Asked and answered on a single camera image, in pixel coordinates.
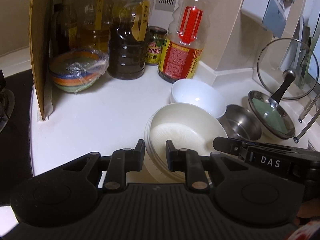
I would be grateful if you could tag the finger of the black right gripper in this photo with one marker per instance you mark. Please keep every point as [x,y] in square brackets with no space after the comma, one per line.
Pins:
[230,146]

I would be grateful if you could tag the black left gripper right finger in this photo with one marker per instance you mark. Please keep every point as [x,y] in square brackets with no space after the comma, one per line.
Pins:
[187,161]

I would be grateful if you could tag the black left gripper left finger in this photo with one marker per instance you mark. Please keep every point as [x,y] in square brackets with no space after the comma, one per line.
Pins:
[123,161]

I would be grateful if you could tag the stainless steel bowl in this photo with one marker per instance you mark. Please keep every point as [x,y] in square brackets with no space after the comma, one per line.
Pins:
[240,123]

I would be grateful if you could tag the cream ribbed plastic bowl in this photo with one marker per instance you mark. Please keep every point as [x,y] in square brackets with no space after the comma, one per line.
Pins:
[187,126]

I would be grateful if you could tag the white floral ceramic bowl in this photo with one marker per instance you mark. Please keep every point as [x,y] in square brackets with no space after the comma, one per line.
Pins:
[200,94]

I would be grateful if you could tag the stack of colourful bowls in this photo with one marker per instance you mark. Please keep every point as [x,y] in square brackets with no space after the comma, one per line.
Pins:
[78,70]

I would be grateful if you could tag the person right hand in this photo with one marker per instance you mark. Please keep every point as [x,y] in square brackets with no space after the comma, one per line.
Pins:
[308,217]

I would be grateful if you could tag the glass pot lid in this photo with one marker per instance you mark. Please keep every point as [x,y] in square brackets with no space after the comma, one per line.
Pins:
[283,56]

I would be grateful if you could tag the cutting boards by window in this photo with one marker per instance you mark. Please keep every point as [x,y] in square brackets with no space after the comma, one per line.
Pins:
[300,59]

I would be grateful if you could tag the green labelled sauce jar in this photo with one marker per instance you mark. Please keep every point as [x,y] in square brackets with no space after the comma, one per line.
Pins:
[156,41]

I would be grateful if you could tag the black gas stove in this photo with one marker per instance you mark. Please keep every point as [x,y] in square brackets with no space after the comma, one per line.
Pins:
[16,164]

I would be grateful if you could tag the light oil bottle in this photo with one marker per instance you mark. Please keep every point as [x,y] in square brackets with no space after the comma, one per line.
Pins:
[96,19]

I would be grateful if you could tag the dark oil bottle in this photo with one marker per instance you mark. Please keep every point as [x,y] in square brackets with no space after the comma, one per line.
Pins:
[129,38]

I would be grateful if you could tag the small yellow capped bottle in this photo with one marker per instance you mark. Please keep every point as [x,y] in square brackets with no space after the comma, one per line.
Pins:
[64,28]

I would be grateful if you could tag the cardboard sheet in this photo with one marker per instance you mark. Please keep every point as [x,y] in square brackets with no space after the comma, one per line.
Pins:
[40,12]

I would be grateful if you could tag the red handled soy sauce bottle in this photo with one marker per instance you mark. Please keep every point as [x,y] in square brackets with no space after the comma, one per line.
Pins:
[185,40]

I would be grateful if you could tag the white blue wall appliance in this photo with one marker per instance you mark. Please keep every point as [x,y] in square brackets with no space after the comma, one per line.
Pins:
[270,14]

